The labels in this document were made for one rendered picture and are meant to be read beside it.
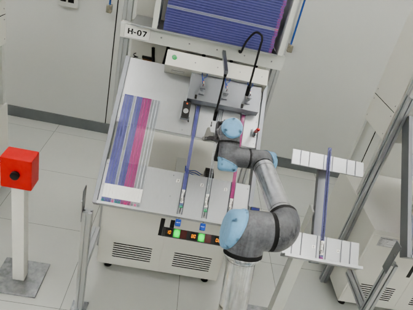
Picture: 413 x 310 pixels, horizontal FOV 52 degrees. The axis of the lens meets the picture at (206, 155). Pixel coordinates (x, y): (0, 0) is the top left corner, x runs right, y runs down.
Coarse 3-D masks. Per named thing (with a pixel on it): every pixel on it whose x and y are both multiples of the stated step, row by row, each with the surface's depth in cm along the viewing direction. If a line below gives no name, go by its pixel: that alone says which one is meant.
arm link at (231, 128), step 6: (228, 120) 151; (234, 120) 151; (222, 126) 151; (228, 126) 150; (234, 126) 151; (240, 126) 151; (222, 132) 152; (228, 132) 150; (234, 132) 150; (240, 132) 151; (222, 138) 153; (228, 138) 152; (234, 138) 152
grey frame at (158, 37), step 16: (128, 0) 190; (128, 16) 193; (160, 32) 193; (176, 48) 197; (192, 48) 197; (208, 48) 197; (224, 48) 197; (256, 64) 200; (272, 64) 200; (272, 80) 208; (112, 112) 216; (112, 144) 225; (240, 176) 235; (80, 240) 193; (80, 256) 198; (80, 272) 203; (80, 288) 210; (80, 304) 214
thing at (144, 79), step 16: (128, 64) 200; (144, 64) 202; (160, 64) 203; (128, 80) 198; (144, 80) 200; (160, 80) 201; (176, 80) 202; (144, 96) 198; (160, 96) 199; (176, 96) 200; (160, 112) 197; (176, 112) 198; (192, 112) 199; (208, 112) 200; (224, 112) 201; (160, 128) 195; (176, 128) 196; (192, 128) 197; (256, 128) 201
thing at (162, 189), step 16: (160, 176) 189; (176, 176) 190; (192, 176) 191; (144, 192) 186; (160, 192) 187; (176, 192) 188; (192, 192) 189; (224, 192) 191; (240, 192) 192; (144, 208) 184; (160, 208) 185; (176, 208) 186; (192, 208) 187; (208, 208) 188; (224, 208) 189; (240, 208) 190
